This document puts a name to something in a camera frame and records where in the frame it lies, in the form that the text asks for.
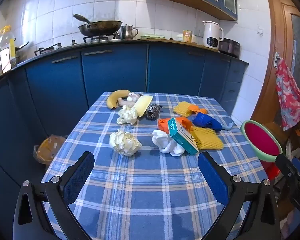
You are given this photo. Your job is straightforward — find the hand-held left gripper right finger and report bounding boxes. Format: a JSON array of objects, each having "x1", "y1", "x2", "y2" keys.
[{"x1": 197, "y1": 152, "x2": 282, "y2": 240}]

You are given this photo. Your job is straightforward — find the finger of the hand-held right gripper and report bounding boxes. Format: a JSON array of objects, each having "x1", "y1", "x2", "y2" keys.
[{"x1": 275, "y1": 154, "x2": 300, "y2": 180}]

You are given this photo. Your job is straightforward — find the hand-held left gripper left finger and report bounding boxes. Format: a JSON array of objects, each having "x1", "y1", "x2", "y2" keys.
[{"x1": 13, "y1": 151, "x2": 95, "y2": 240}]

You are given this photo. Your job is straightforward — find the red basin with green rim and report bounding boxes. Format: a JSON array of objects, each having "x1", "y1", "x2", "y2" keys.
[{"x1": 240, "y1": 120, "x2": 283, "y2": 163}]

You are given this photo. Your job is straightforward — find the teal medicine box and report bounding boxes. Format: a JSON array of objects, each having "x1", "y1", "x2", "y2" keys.
[{"x1": 167, "y1": 117, "x2": 199, "y2": 155}]

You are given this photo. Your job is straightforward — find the white cloth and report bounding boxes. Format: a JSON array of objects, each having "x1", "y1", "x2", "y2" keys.
[{"x1": 152, "y1": 129, "x2": 185, "y2": 157}]

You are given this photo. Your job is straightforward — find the red plastic stool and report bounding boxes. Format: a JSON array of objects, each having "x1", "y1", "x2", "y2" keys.
[{"x1": 261, "y1": 159, "x2": 282, "y2": 182}]

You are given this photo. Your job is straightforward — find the crumpled white paper ball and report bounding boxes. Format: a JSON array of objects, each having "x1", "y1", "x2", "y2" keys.
[
  {"x1": 116, "y1": 106, "x2": 138, "y2": 126},
  {"x1": 109, "y1": 129, "x2": 142, "y2": 157}
]

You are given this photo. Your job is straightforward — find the blue plastic bag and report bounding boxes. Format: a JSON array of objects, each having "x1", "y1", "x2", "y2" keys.
[{"x1": 192, "y1": 112, "x2": 222, "y2": 132}]

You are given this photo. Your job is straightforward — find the blue plaid tablecloth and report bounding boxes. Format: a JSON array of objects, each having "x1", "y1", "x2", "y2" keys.
[{"x1": 40, "y1": 92, "x2": 269, "y2": 240}]

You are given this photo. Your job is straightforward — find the red floral cloth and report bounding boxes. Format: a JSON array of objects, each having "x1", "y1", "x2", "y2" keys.
[{"x1": 275, "y1": 59, "x2": 300, "y2": 131}]

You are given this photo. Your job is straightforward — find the orange plastic bag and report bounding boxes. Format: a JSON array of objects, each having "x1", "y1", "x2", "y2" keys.
[{"x1": 157, "y1": 116, "x2": 194, "y2": 134}]

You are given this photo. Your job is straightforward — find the yellow sponge back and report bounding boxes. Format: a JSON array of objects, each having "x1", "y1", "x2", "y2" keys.
[{"x1": 173, "y1": 101, "x2": 193, "y2": 117}]

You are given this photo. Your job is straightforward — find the yellow banana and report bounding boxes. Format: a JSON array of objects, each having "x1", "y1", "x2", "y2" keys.
[{"x1": 106, "y1": 89, "x2": 132, "y2": 110}]

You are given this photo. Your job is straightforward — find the steel wool scrubber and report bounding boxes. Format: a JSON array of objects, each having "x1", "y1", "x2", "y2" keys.
[{"x1": 145, "y1": 104, "x2": 163, "y2": 120}]

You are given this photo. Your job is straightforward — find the blue kitchen base cabinets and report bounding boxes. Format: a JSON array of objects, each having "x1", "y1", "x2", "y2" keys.
[{"x1": 0, "y1": 42, "x2": 250, "y2": 178}]

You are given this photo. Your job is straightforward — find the wooden door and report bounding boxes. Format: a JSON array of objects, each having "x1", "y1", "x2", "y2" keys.
[{"x1": 250, "y1": 0, "x2": 300, "y2": 130}]

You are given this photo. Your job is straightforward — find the dark rice cooker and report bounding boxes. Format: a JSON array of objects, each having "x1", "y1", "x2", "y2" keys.
[{"x1": 219, "y1": 38, "x2": 241, "y2": 58}]

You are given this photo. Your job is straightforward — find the gas stove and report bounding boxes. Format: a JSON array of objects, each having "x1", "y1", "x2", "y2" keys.
[{"x1": 34, "y1": 34, "x2": 120, "y2": 57}]

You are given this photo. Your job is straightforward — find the white electric kettle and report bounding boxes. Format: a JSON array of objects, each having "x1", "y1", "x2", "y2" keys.
[{"x1": 202, "y1": 21, "x2": 224, "y2": 49}]

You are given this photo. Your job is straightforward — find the cooking oil bottle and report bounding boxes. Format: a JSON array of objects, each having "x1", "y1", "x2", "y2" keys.
[{"x1": 0, "y1": 25, "x2": 17, "y2": 73}]

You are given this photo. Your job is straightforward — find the black wok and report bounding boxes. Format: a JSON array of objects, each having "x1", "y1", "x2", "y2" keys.
[{"x1": 73, "y1": 14, "x2": 123, "y2": 37}]

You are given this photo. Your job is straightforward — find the steel teapot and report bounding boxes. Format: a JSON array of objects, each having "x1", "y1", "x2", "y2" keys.
[{"x1": 119, "y1": 24, "x2": 139, "y2": 40}]

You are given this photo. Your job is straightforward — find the green tray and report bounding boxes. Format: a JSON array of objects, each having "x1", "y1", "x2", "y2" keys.
[{"x1": 140, "y1": 34, "x2": 165, "y2": 40}]

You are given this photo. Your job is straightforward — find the metal door handle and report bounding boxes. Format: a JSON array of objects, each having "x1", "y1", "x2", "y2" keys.
[{"x1": 272, "y1": 52, "x2": 282, "y2": 68}]

